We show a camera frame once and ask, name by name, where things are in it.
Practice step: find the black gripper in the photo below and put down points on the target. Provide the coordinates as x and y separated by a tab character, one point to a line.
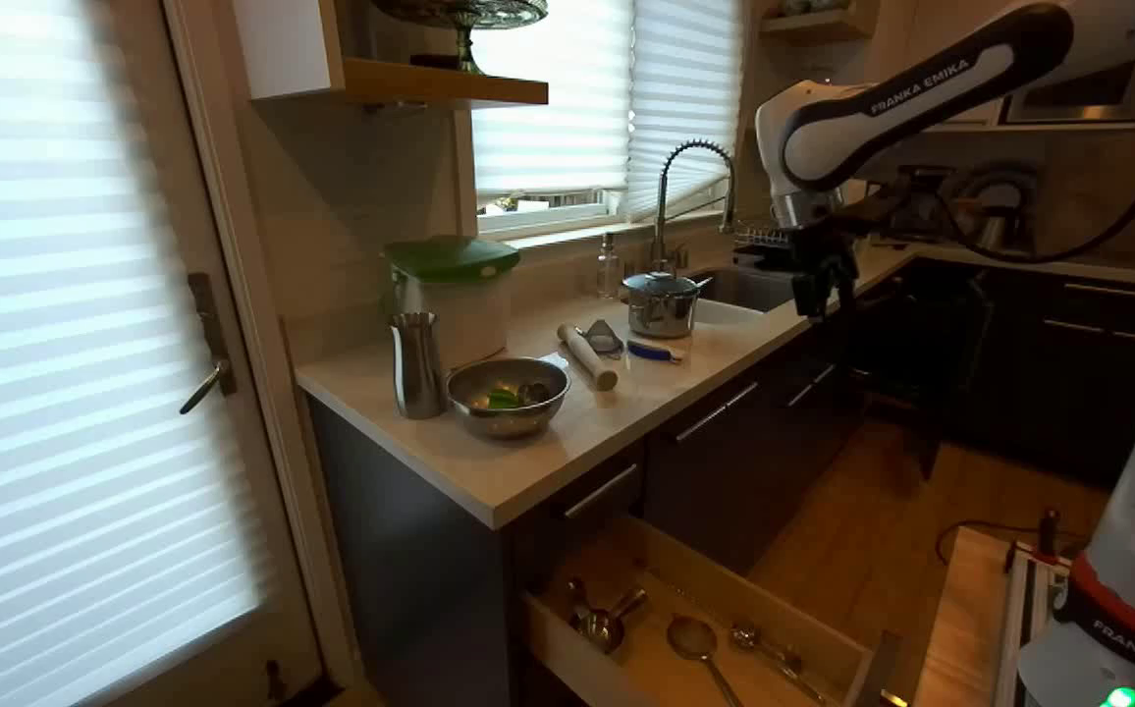
818	251

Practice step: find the white rolling pin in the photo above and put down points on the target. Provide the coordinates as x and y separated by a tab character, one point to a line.
588	353

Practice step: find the dark cabinet drawer stack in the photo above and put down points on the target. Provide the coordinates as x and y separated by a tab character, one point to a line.
816	398

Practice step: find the dark closed drawer front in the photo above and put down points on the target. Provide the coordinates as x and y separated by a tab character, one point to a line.
600	497

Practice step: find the open wooden drawer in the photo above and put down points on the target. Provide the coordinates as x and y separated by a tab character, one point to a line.
668	576

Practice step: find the kitchen sink basin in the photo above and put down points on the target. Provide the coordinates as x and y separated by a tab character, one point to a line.
749	288

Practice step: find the black dish rack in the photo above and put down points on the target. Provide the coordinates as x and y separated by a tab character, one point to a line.
759	251

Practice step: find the metal pot with lid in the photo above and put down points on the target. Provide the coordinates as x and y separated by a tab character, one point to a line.
660	306

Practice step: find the curved chrome faucet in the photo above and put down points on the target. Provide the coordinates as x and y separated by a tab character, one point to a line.
667	199

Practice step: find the dark cabinet door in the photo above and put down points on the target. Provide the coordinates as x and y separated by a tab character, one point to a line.
709	458

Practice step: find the clear soap bottle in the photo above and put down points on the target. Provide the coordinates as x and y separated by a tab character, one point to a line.
608	268

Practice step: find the narrow white window blind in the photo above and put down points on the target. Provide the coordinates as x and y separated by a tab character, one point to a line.
684	93

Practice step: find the dark lower cabinets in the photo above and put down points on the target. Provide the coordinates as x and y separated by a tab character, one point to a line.
1090	375

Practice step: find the wooden corner shelf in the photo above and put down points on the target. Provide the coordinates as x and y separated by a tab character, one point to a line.
816	22

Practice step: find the wide white window blind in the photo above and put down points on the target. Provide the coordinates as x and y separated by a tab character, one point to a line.
551	100

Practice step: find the green food piece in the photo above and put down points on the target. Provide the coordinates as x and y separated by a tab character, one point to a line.
503	392

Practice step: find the metal mixing bowl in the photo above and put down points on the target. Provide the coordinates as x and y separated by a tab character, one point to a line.
507	415

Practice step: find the white container green lid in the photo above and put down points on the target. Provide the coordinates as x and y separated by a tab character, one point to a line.
475	306

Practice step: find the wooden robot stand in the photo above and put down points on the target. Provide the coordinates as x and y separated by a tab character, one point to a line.
965	631

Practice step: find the metal spoon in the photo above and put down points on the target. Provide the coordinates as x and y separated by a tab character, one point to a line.
769	650

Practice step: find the small metal strainer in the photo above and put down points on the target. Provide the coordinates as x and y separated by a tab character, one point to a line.
695	636

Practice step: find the stainless steel canister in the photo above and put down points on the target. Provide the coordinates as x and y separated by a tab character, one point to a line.
418	368

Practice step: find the glass cake stand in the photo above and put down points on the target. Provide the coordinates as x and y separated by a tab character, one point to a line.
465	17

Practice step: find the large white door blind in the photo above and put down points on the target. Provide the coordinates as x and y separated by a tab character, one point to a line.
67	353

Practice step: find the metal mounting rail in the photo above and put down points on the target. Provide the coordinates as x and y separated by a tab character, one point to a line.
1027	602

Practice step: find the wooden wall shelf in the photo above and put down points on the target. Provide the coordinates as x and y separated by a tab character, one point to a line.
442	82

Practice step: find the white wall cabinet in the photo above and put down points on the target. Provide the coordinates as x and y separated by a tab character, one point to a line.
280	43

